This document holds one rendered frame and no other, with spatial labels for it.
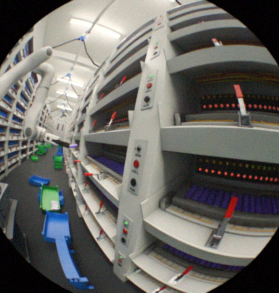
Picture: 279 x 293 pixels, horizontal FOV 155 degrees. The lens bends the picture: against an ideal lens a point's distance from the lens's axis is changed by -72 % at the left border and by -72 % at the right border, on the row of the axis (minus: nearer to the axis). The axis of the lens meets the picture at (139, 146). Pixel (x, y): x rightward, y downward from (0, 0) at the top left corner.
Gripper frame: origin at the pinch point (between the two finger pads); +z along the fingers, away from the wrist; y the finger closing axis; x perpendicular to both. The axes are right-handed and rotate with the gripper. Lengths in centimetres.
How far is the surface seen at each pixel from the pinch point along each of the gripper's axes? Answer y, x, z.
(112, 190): -40.7, 8.2, 15.3
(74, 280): -55, 45, -2
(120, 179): -39.5, 4.0, 18.0
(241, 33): -88, -52, 12
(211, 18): -81, -71, 8
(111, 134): -35.8, -9.7, 11.8
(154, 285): -69, 45, 25
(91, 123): 13.5, -20.8, 14.0
